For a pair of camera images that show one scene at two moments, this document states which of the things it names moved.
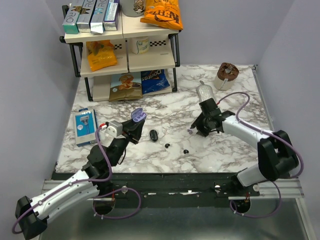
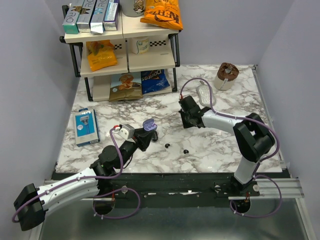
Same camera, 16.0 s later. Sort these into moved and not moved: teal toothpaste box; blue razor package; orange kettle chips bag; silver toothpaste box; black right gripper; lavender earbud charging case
Moved: lavender earbud charging case; black right gripper
Not moved: orange kettle chips bag; silver toothpaste box; blue razor package; teal toothpaste box
